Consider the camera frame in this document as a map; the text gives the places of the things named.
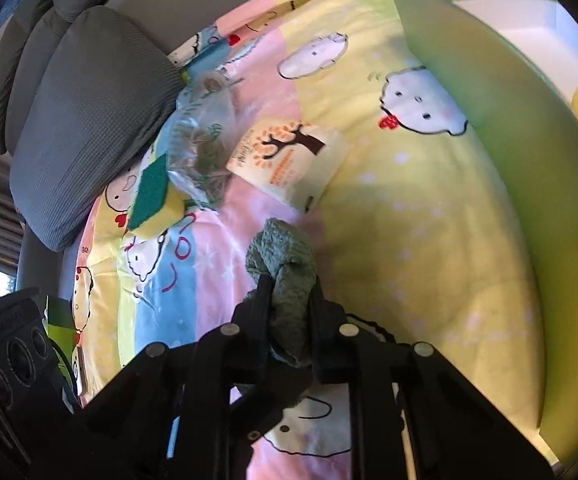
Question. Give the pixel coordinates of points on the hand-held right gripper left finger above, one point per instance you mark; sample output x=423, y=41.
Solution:
x=264, y=305

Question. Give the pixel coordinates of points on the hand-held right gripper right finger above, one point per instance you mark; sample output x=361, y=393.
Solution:
x=317, y=310

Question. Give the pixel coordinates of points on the green cloth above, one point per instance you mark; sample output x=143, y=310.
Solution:
x=281, y=250

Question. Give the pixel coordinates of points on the tree print tissue pack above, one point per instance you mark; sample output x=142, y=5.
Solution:
x=289, y=170

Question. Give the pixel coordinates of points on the yellow and green sponge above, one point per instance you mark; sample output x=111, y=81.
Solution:
x=151, y=195

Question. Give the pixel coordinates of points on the green cardboard box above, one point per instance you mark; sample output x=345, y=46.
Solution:
x=519, y=160

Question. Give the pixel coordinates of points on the green cardboard piece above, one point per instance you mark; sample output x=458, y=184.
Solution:
x=61, y=317

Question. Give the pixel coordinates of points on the cartoon printed blanket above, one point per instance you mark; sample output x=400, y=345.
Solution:
x=394, y=220

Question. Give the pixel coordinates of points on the clear plastic bag of seeds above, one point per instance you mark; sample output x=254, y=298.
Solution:
x=199, y=150

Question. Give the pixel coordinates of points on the large grey sofa cushion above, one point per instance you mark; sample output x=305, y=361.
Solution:
x=89, y=125

